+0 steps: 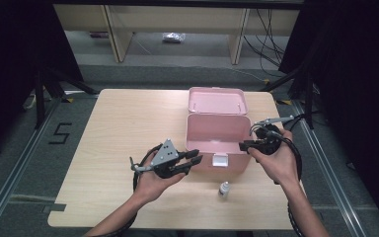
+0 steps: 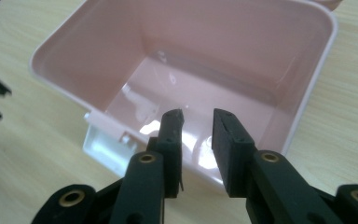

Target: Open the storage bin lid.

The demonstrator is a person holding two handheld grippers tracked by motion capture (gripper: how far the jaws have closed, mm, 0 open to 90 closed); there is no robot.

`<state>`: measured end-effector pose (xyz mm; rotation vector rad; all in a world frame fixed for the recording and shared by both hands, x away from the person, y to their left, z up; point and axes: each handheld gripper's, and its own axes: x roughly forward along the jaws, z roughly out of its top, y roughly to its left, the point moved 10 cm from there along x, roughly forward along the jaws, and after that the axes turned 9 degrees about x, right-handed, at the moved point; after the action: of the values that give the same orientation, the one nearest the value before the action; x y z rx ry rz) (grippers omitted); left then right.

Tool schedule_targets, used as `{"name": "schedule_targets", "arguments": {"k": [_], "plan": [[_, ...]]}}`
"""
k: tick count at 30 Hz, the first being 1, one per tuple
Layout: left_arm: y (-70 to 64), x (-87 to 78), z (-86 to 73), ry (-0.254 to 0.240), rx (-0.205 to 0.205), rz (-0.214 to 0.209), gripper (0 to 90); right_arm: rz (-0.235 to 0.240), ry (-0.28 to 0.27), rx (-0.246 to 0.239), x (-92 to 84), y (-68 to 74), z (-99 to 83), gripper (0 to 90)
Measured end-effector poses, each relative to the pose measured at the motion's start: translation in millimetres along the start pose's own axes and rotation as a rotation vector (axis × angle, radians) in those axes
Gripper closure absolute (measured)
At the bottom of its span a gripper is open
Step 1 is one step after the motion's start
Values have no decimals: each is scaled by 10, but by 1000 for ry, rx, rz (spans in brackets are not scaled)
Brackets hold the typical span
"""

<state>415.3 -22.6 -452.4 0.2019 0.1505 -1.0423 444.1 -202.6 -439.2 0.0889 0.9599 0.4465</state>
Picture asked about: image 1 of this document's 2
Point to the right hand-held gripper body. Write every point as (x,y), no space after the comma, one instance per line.
(269,143)

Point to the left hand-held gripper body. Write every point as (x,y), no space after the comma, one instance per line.
(166,156)

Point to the pink storage box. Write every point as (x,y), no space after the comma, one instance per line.
(217,131)

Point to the small white bottle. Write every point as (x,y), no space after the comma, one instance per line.
(224,190)

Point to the person's right hand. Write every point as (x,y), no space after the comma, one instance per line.
(279,164)

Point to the person's left hand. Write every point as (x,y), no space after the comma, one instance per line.
(151,186)

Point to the black metal stand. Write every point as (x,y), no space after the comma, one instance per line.
(309,102)
(39,98)

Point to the black curtain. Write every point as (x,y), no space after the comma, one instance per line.
(10,65)
(358,82)

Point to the clear plastic bag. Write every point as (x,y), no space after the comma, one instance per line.
(173,37)

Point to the black tape strip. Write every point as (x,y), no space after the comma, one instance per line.
(56,207)

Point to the beige wooden shelf unit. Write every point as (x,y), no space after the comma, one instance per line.
(177,19)

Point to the aluminium floor rail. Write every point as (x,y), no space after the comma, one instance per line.
(329,177)
(16,164)

